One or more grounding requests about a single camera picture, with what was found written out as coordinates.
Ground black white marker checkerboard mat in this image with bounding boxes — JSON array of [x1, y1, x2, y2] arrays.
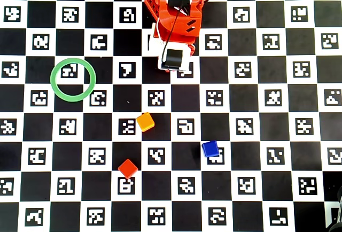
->
[[0, 0, 342, 232]]

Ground blue cube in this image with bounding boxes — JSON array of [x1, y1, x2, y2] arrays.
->
[[201, 140, 220, 158]]

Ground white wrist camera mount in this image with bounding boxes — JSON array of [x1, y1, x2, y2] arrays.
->
[[147, 23, 193, 75]]

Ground black camera stand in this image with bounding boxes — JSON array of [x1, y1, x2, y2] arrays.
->
[[326, 183, 342, 232]]

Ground green ring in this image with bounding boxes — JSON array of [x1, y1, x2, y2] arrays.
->
[[50, 57, 97, 103]]

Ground orange cube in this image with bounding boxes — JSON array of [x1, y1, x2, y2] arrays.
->
[[136, 112, 156, 133]]

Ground thin black camera cable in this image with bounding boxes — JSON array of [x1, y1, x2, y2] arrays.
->
[[160, 0, 192, 67]]

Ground red cube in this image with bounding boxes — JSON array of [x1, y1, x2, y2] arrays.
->
[[118, 159, 138, 179]]

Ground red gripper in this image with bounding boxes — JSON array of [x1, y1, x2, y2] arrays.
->
[[157, 10, 201, 56]]

